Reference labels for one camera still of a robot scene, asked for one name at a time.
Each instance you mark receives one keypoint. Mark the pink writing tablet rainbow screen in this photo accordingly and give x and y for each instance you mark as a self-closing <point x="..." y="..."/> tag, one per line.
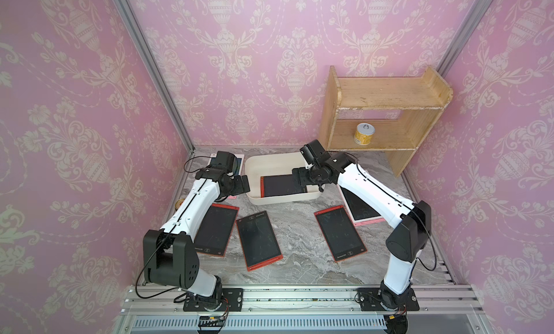
<point x="237" y="168"/>

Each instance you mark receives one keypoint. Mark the wooden shelf unit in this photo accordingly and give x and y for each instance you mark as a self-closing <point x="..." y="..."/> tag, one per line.
<point x="403" y="111"/>

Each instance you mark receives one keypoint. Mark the red black newsmy tablet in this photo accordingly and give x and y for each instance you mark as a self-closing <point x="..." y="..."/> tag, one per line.
<point x="215" y="230"/>
<point x="340" y="234"/>

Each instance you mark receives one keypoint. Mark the yellow white tin can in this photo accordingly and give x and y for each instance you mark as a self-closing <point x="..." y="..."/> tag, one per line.
<point x="364" y="134"/>

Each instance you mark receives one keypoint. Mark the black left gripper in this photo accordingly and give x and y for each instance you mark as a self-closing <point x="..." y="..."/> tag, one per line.
<point x="240" y="187"/>

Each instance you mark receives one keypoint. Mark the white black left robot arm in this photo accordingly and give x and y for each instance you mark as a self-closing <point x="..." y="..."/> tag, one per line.
<point x="170" y="258"/>

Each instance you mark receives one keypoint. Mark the aluminium front rail frame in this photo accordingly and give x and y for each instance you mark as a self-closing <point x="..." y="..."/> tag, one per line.
<point x="306" y="309"/>

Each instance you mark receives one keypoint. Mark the red black Newsmy tablet top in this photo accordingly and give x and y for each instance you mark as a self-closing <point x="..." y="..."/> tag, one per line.
<point x="215" y="230"/>

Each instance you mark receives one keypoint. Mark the pink writing tablet dark screen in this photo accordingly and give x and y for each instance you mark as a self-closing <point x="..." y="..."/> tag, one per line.
<point x="359" y="211"/>

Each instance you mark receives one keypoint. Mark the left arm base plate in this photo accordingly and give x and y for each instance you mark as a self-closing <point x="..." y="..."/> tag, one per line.
<point x="227" y="299"/>

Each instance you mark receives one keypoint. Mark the round tin left side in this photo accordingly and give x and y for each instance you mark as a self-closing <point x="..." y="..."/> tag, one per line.
<point x="179" y="203"/>

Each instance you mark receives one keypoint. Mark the white plastic storage box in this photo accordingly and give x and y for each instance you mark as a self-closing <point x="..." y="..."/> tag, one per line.
<point x="257" y="167"/>

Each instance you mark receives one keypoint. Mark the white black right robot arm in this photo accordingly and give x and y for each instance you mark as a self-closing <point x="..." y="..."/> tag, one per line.
<point x="410" y="221"/>

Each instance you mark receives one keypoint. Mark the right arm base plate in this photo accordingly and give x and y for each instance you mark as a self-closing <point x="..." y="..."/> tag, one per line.
<point x="377" y="300"/>

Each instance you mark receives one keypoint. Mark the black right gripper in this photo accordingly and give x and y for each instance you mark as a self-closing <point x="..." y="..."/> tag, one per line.
<point x="302" y="173"/>

